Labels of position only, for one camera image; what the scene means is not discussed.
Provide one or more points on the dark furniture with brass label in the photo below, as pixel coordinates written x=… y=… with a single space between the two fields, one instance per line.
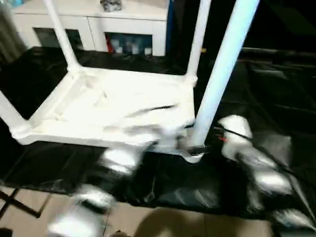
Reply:
x=284 y=22

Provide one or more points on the white glass-door cabinet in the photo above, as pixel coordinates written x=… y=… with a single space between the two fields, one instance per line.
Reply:
x=111 y=21

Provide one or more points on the grey curtain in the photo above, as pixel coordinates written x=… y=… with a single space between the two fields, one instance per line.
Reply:
x=11 y=34

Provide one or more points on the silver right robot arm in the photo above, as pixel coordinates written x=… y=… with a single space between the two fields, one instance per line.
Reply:
x=269 y=172

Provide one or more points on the black plastic mat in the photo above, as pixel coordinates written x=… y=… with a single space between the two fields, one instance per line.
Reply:
x=259 y=98

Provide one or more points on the black horizontal bar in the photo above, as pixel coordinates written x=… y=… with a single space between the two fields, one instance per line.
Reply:
x=279 y=51

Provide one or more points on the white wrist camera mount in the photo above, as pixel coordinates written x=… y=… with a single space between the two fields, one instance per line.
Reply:
x=170 y=140
x=237 y=130

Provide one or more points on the dark patterned bundle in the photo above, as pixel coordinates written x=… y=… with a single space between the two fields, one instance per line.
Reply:
x=112 y=5

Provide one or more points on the blue vertical panel edge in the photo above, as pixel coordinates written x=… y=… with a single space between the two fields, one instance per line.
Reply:
x=170 y=24

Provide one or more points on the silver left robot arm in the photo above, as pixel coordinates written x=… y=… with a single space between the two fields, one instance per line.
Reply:
x=121 y=158

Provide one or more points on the black folding table frame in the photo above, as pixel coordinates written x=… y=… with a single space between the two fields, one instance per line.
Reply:
x=22 y=203

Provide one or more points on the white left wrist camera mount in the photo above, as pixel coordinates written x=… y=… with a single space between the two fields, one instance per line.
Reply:
x=170 y=140

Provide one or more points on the white plastic table top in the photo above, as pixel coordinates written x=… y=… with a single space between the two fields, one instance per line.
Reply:
x=111 y=98

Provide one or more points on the red box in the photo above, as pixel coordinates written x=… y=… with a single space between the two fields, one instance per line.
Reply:
x=108 y=44

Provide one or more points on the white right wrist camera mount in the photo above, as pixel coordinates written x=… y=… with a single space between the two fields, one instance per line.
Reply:
x=237 y=130

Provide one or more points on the white plastic table leg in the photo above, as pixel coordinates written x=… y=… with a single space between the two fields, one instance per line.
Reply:
x=222 y=61
x=197 y=37
x=11 y=111
x=63 y=37

